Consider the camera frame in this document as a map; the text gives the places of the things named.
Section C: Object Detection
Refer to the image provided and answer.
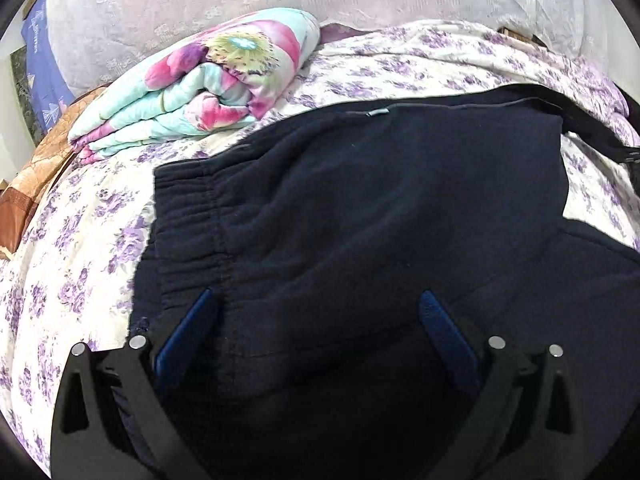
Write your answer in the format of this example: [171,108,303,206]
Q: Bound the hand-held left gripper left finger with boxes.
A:
[50,287,221,480]

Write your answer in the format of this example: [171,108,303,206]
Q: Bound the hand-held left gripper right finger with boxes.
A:
[419,289,592,480]

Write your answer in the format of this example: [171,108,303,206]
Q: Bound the navy blue pants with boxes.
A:
[127,85,640,480]

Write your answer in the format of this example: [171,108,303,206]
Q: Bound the purple floral bed sheet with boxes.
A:
[0,19,640,480]

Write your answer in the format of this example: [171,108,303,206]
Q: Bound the brown patterned blanket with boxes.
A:
[0,87,108,261]

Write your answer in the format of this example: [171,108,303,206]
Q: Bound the folded pink teal floral quilt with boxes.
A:
[67,7,322,163]

